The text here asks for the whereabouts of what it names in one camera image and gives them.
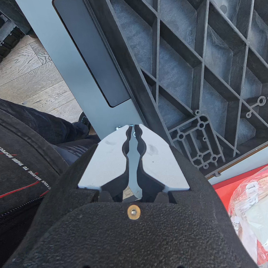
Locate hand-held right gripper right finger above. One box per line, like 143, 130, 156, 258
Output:
134, 124, 190, 202

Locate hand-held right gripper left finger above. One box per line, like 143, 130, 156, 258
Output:
78, 125, 133, 202

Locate grey desk with wooden edge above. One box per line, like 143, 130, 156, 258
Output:
206, 142, 268, 185

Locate grey metal desk leg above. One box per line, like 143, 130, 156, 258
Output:
16, 0, 151, 199

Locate person's dark shoe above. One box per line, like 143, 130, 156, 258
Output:
77, 112, 93, 136

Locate red flat box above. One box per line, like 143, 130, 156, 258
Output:
211, 164, 268, 210

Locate person's dark pants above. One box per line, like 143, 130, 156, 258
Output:
0, 98, 101, 168

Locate black ribbed plastic panel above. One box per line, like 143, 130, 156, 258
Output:
88, 0, 268, 178

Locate clear plastic bag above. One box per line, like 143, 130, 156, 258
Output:
227, 169, 268, 267

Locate black plastic crate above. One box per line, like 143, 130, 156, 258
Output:
0, 0, 33, 62

